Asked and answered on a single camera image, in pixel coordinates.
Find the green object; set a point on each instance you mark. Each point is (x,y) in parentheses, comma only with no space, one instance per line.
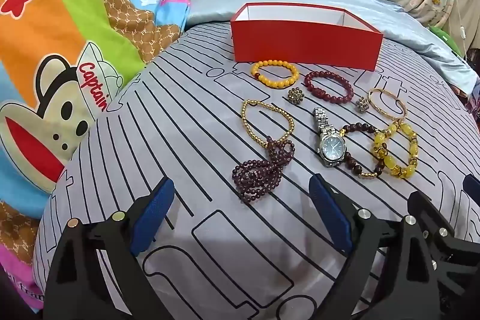
(444,39)

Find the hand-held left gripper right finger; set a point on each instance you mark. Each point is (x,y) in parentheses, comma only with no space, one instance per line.
(330,215)

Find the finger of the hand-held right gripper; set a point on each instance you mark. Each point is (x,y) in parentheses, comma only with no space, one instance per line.
(431,209)
(472,187)

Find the gold bangle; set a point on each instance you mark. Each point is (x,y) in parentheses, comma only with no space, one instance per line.
(388,115)

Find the light blue quilt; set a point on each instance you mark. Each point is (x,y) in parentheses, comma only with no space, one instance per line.
(412,39)

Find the red cardboard box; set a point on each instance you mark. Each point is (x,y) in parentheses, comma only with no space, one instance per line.
(300,42)

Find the grey striped bed sheet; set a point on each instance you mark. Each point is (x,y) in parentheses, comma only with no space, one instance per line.
(168,117)

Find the cartoon monkey blanket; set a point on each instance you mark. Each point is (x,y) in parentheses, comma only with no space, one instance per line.
(56,24)

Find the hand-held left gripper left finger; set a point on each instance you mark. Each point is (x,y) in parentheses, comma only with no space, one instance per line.
(153,215)

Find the beige curtain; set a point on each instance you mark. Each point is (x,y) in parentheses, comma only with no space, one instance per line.
(467,5)

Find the silver wristwatch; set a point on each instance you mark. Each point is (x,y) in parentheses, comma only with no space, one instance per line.
(332,147)

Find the rhinestone ball ornament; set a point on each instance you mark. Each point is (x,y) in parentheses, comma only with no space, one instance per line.
(296,96)
(362,104)

